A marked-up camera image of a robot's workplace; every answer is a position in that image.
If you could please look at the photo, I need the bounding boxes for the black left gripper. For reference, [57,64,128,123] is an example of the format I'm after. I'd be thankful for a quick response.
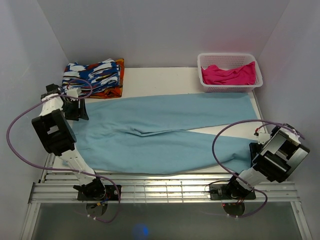
[61,98,89,121]

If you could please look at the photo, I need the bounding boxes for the light blue trousers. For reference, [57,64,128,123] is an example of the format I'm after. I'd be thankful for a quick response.
[72,93,256,175]

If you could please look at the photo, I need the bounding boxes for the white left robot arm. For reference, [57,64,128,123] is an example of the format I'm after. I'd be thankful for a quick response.
[31,83,106,200]

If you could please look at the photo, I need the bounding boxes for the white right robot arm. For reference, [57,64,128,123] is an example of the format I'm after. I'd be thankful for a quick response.
[225,123,310,199]

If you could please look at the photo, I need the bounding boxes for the blue white patterned folded trousers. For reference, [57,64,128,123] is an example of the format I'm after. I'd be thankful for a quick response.
[61,58,120,94]

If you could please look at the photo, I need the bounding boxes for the orange folded trousers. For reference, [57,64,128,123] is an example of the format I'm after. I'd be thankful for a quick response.
[86,58,125,99]

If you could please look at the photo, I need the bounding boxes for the pink trousers in basket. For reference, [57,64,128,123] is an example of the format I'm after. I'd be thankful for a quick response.
[201,61,256,86]

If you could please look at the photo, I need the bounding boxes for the white plastic basket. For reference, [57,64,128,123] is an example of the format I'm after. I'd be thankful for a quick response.
[197,53,263,93]

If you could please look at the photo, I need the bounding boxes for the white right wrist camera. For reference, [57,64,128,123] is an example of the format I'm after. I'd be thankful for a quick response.
[254,128,271,145]

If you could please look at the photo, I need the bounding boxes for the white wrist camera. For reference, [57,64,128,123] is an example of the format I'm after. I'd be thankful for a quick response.
[65,88,81,101]
[254,128,271,145]

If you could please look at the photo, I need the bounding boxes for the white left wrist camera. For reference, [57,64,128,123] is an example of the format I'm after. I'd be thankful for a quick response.
[65,88,81,101]

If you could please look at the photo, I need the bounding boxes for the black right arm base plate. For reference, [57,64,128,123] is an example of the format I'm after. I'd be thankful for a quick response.
[208,182,256,201]

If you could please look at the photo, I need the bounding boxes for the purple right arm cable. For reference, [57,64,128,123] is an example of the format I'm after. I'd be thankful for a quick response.
[202,119,306,218]

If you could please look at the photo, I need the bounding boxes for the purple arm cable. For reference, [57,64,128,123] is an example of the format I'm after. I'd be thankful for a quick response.
[6,79,122,223]
[202,119,306,218]

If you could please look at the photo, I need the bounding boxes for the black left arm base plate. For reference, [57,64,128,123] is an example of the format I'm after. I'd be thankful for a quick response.
[76,184,119,202]

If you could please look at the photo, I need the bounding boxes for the aluminium table edge rail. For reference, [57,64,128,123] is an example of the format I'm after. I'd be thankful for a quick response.
[20,172,312,240]

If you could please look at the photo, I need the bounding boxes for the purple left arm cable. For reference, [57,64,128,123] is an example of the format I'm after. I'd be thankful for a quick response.
[6,79,122,223]

